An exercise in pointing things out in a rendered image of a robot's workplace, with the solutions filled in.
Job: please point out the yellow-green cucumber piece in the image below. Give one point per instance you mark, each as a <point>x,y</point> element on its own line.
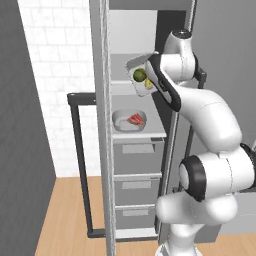
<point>148,83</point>

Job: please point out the white vegetable container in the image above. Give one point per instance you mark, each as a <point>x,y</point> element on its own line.
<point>133,63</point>

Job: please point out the grey fridge freezer cabinet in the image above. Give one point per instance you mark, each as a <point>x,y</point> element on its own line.
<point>133,30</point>

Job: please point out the grey freezer drawer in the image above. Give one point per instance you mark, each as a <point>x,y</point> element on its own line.
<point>136,196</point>
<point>133,221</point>
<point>140,163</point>

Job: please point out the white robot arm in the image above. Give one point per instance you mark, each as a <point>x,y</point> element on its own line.
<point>213,120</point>

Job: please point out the green lime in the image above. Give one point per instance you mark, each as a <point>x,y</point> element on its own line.
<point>139,75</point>

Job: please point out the red steak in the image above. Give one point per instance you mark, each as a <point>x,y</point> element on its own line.
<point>136,119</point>

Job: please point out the grey freezer rack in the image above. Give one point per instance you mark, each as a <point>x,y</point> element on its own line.
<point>153,126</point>

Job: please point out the grey freezer door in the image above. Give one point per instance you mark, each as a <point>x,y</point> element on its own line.
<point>100,100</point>

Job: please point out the white meat container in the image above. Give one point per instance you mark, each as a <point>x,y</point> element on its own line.
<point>120,124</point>

